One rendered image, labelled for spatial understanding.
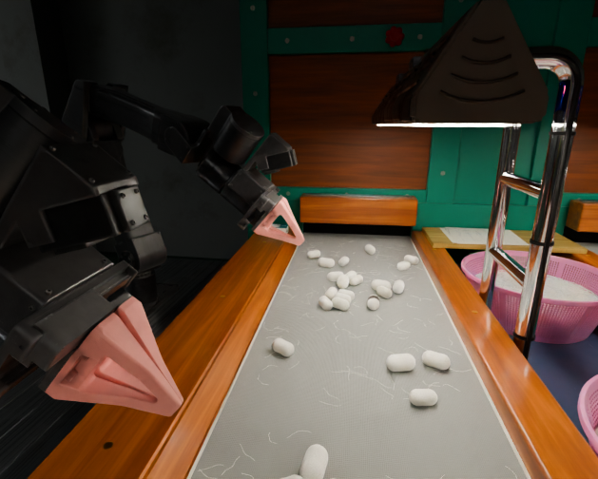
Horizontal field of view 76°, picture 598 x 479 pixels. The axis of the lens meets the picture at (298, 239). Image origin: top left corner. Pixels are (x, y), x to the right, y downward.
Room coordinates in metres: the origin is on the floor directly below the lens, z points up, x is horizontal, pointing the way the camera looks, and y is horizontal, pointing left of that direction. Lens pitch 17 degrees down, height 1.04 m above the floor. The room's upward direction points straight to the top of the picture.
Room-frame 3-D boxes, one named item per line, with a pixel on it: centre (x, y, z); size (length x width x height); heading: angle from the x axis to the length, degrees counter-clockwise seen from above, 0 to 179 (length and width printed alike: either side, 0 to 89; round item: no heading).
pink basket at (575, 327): (0.69, -0.46, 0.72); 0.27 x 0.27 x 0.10
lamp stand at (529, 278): (0.54, -0.23, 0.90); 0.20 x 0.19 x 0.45; 172
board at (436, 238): (0.90, -0.49, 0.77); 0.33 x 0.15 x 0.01; 82
